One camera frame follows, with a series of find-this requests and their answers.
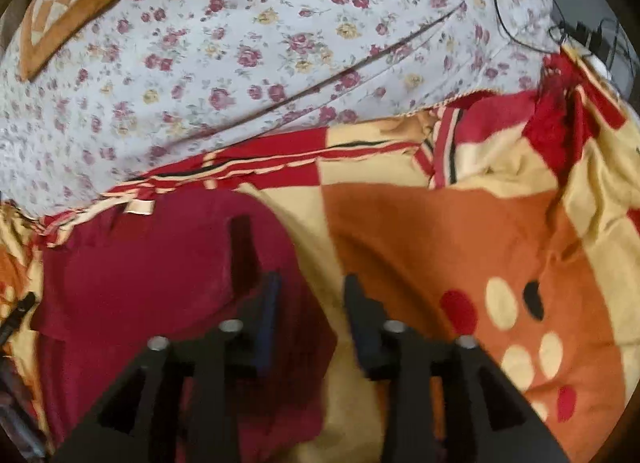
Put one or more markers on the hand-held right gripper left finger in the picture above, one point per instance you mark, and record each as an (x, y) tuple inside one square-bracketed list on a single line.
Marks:
[(267, 323)]

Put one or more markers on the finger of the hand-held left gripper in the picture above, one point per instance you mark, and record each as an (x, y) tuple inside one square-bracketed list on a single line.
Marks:
[(19, 313)]

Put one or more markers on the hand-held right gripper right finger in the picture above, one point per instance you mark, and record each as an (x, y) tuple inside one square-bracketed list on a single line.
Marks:
[(362, 338)]

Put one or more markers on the maroon small garment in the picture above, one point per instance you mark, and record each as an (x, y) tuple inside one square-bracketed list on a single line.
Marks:
[(150, 268)]

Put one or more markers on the red orange cream patterned blanket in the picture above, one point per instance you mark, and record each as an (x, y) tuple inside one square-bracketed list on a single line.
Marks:
[(425, 243)]

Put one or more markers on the white floral bedsheet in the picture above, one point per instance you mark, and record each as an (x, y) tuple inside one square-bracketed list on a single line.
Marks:
[(250, 43)]

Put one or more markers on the black power strip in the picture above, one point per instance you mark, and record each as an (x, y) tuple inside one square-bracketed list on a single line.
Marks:
[(582, 34)]

